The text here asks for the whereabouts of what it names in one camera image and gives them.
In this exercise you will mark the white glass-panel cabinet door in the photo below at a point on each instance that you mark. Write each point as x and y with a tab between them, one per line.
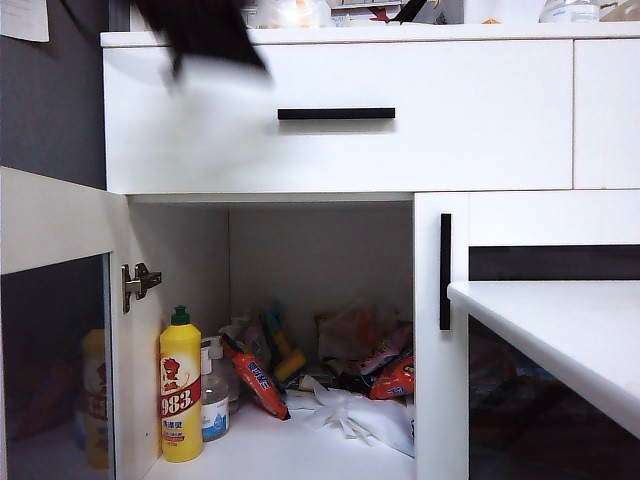
427	375
50	220

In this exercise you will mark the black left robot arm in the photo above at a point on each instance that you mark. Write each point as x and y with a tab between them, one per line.
210	30

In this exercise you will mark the white wooden cabinet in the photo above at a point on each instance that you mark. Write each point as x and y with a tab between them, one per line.
320	250

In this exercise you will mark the translucent bag with orange print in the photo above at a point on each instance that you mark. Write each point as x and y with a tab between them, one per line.
350	330

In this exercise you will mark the pale pink packet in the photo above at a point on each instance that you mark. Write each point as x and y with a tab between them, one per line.
257	345

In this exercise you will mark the pink snack packet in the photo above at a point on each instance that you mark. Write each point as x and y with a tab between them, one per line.
387	350

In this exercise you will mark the dark snack packet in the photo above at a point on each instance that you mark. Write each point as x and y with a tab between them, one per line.
345	382

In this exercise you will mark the long orange snack packet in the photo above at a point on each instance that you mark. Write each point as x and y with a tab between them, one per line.
260	382

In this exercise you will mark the wide white drawer front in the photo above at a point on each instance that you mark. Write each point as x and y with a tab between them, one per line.
450	150

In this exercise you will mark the red snack packet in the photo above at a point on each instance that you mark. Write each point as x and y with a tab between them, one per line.
395	382

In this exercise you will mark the white crumpled plastic bag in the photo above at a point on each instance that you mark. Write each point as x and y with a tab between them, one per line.
360	422

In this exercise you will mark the clear pump bottle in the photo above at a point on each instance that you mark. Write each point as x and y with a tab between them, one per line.
216	410

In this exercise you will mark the yellow detergent bottle green cap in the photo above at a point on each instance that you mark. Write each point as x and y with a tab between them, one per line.
181	400

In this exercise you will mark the small red object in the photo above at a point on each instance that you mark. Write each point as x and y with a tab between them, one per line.
385	17

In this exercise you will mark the white teal paper box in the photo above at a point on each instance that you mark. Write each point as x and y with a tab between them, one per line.
360	11

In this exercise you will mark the black angled object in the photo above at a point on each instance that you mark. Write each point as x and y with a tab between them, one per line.
412	10

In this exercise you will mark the clear plastic container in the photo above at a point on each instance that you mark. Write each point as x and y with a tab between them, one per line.
570	11

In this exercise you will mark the white paper sheet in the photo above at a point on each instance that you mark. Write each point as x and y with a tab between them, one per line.
22	20

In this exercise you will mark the brown cardboard box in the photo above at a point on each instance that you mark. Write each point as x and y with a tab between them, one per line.
622	12

